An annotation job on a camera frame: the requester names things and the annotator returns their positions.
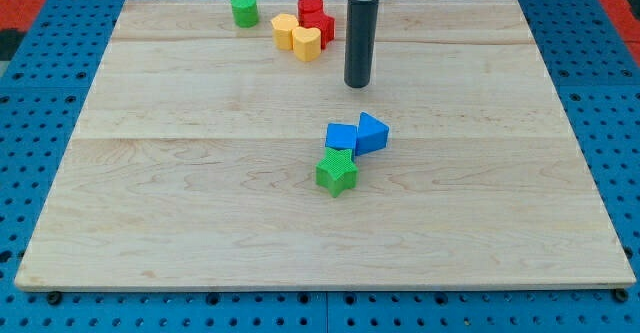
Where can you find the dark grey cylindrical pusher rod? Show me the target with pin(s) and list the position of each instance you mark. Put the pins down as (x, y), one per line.
(361, 23)

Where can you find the red star block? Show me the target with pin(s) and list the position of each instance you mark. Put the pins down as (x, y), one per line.
(321, 21)

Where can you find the blue cube block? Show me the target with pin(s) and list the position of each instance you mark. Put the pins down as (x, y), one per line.
(341, 136)

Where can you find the green star block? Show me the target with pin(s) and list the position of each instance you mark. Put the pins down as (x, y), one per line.
(336, 171)

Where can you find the light wooden board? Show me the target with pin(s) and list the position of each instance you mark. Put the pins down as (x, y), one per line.
(191, 166)

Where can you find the red cylinder block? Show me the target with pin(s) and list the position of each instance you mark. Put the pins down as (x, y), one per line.
(306, 7)

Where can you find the yellow heart block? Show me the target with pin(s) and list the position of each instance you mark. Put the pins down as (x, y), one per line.
(306, 43)

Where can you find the yellow hexagon block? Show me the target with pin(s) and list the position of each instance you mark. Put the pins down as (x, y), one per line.
(282, 26)

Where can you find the green cylinder block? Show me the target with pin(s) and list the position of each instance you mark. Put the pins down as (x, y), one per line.
(245, 13)

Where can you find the blue triangle block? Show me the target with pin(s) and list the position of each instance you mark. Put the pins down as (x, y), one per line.
(372, 134)

